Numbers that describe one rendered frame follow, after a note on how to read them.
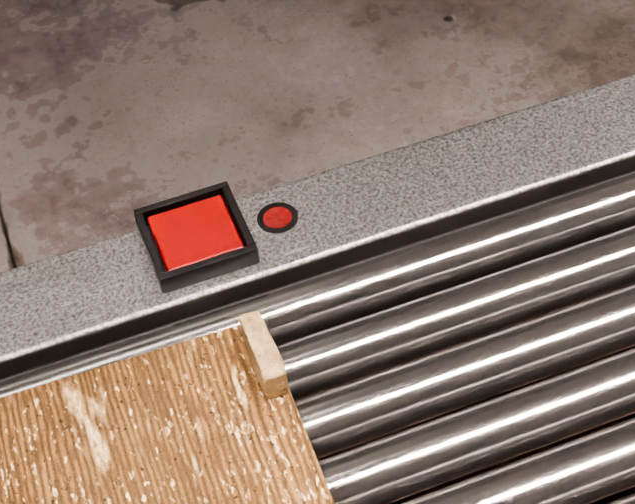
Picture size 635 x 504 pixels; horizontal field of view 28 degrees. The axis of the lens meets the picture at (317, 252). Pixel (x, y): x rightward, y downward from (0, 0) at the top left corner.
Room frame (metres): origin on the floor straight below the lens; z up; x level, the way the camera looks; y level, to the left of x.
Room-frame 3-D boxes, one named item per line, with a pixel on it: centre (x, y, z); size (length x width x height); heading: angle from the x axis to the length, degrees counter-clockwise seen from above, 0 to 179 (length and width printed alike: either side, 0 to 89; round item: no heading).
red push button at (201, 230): (0.63, 0.09, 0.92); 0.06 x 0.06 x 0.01; 16
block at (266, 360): (0.50, 0.04, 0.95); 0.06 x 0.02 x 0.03; 15
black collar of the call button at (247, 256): (0.63, 0.09, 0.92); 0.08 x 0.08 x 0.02; 16
